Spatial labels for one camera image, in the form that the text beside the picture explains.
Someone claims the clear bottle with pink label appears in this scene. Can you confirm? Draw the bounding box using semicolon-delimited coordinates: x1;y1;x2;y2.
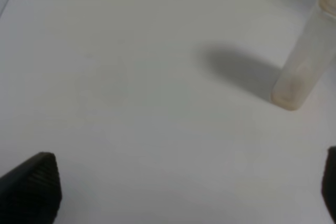
271;0;335;111

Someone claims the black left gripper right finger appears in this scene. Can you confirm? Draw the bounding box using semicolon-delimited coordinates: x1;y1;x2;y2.
321;146;336;223

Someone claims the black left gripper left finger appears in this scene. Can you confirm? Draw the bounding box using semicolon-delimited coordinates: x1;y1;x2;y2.
1;152;62;223

